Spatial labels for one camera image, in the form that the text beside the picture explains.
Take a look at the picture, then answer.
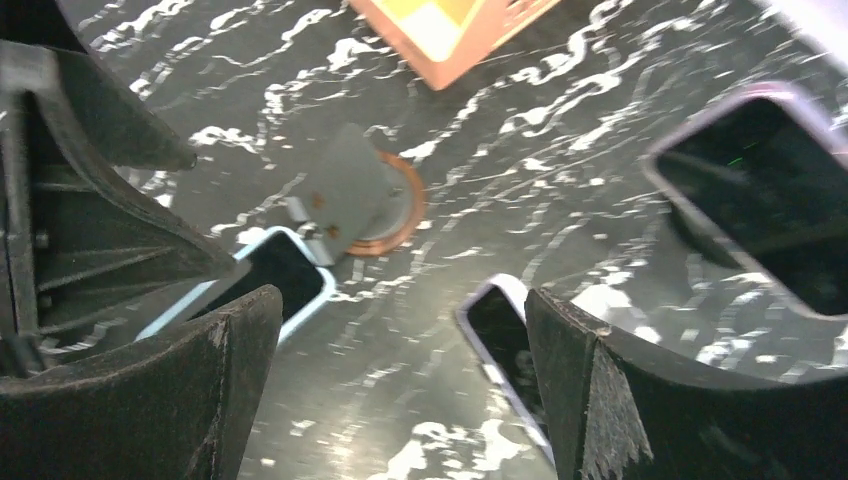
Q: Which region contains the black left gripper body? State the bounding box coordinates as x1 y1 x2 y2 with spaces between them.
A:
1 93 40 378

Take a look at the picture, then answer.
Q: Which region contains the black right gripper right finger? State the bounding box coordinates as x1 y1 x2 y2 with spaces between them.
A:
525 289 847 479

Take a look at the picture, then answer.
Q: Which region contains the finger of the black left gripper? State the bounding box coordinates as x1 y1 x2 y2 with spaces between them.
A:
54 49 197 171
1 41 234 361

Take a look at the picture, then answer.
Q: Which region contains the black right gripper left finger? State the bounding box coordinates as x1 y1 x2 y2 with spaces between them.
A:
1 285 283 479

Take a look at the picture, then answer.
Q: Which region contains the phone with lilac case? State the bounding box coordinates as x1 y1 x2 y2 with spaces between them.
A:
455 273 554 463

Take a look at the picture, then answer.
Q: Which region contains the phone with blue case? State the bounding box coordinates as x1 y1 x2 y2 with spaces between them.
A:
136 226 337 345

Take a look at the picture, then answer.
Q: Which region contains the phone with purple clear case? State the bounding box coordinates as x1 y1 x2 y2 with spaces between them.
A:
642 81 847 321

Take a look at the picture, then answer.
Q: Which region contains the black folding phone stand left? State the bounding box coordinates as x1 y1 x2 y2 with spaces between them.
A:
285 123 426 267

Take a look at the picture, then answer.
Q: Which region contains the orange plastic file organizer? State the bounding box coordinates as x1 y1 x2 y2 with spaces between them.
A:
349 0 558 91

